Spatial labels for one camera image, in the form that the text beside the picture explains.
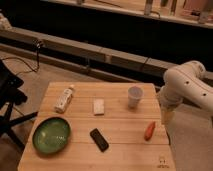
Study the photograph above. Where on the cream rubber pusher tip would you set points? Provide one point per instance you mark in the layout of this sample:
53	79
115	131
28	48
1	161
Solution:
167	116

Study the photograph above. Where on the green ceramic bowl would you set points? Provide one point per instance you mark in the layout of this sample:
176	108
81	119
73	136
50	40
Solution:
51	135

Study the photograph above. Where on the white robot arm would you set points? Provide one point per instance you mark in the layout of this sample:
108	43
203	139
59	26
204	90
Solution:
184	81

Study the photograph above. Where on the orange carrot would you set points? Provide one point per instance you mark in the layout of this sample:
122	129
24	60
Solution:
149	131

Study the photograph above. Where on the translucent plastic cup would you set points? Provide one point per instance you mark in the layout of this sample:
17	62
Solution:
134	96

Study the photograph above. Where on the white soap bar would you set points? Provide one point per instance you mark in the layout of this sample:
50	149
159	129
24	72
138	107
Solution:
98	106

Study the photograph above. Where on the black phone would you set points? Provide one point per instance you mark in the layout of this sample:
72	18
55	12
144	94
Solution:
99	140

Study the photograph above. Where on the white plastic bottle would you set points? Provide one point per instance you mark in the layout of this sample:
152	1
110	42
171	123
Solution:
64	99

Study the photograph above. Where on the black tripod stand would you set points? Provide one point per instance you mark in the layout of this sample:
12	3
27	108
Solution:
11	95

